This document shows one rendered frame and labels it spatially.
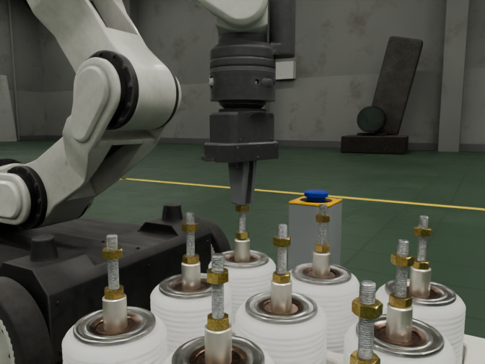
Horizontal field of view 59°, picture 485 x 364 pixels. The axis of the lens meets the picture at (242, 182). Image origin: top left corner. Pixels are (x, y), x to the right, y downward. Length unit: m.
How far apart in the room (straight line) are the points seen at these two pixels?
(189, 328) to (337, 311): 0.18
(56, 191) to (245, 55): 0.57
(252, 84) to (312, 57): 7.93
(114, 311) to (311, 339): 0.19
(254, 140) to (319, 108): 7.76
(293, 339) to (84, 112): 0.56
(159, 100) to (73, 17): 0.23
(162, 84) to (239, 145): 0.33
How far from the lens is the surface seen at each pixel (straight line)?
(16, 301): 0.75
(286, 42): 0.59
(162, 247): 0.94
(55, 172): 0.98
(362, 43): 8.23
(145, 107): 0.82
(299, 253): 0.73
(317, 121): 8.33
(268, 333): 0.44
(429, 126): 7.88
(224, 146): 0.54
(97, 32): 0.88
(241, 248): 0.61
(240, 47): 0.56
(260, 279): 0.59
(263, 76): 0.56
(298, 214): 0.72
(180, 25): 10.12
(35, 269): 0.78
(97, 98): 0.80
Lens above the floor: 0.44
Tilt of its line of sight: 8 degrees down
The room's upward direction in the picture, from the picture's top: straight up
